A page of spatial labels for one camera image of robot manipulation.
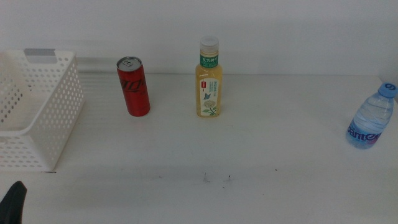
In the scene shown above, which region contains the yellow tea bottle green label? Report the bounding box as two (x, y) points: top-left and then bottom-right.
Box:
(195, 35), (223, 118)

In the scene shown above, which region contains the white perforated plastic basket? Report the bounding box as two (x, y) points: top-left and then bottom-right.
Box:
(0, 48), (85, 172)

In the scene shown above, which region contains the red cola can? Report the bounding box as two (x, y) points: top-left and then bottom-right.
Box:
(116, 55), (151, 118)

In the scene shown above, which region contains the clear water bottle blue cap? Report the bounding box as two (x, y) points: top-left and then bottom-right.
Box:
(345, 82), (398, 150)

